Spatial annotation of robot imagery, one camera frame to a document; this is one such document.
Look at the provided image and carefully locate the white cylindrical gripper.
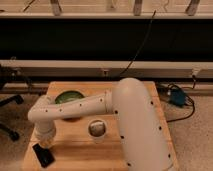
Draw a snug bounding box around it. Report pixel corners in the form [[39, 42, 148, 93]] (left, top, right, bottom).
[[35, 127, 56, 149]]

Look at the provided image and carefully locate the black eraser block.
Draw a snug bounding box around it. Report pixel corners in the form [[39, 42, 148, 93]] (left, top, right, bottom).
[[32, 144, 55, 168]]

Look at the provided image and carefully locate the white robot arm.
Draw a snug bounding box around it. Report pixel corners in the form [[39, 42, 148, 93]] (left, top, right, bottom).
[[28, 78, 175, 171]]

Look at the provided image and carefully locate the green bowl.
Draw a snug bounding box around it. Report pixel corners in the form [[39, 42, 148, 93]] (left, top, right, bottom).
[[55, 90, 84, 104]]

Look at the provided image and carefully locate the black office chair base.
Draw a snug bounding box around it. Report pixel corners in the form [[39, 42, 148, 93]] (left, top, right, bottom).
[[0, 94, 25, 142]]

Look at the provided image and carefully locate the white paper cup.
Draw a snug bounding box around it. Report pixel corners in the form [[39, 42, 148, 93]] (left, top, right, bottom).
[[87, 119, 107, 143]]

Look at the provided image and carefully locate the blue electronic box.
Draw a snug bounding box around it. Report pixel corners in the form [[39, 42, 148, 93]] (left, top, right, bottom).
[[169, 89, 186, 107]]

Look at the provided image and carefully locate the black hanging cable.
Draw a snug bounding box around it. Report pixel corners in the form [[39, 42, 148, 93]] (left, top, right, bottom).
[[117, 9, 157, 78]]

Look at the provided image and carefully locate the black floor cable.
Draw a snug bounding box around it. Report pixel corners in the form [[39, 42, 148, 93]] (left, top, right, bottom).
[[156, 74, 198, 123]]

